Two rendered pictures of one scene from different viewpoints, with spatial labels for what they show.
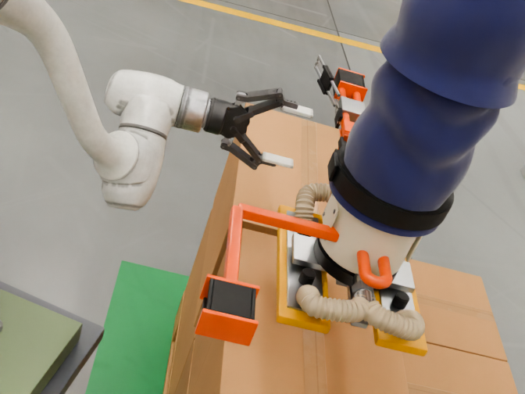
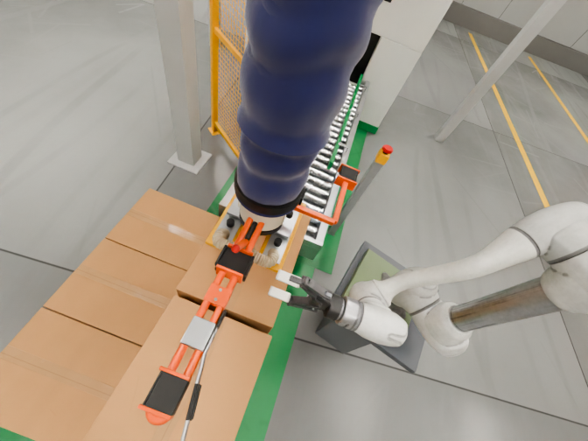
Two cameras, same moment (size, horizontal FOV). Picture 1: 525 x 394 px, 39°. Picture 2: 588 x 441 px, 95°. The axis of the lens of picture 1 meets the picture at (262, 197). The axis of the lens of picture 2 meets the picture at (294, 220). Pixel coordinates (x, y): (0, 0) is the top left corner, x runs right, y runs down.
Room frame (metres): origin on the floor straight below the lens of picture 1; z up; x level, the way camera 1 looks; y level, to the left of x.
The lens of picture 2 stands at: (1.74, 0.00, 2.02)
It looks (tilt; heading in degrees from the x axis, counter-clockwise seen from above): 54 degrees down; 189
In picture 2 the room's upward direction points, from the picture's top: 23 degrees clockwise
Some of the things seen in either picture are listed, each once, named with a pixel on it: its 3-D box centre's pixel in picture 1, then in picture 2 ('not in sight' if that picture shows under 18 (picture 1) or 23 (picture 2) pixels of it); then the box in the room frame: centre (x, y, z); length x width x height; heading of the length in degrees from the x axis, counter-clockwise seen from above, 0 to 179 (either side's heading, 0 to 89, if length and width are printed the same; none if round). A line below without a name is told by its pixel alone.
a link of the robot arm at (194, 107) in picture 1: (194, 110); (347, 311); (1.37, 0.20, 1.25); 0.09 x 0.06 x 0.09; 11
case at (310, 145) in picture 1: (285, 224); (184, 406); (1.80, -0.09, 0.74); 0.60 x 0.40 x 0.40; 9
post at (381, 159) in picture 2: not in sight; (353, 199); (0.17, 0.12, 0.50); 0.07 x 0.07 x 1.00; 10
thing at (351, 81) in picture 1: (349, 86); (166, 392); (1.77, -0.11, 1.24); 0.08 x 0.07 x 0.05; 10
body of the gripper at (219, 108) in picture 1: (226, 119); (325, 303); (1.39, 0.13, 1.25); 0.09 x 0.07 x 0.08; 101
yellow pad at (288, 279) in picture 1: (304, 258); (283, 229); (1.17, -0.12, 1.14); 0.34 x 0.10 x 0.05; 10
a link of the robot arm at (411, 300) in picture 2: not in sight; (413, 286); (0.95, 0.52, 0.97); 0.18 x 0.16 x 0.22; 57
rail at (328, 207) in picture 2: not in sight; (346, 147); (-0.38, -0.16, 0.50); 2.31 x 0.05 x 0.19; 10
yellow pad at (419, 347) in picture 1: (394, 280); (238, 211); (1.20, -0.31, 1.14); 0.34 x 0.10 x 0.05; 10
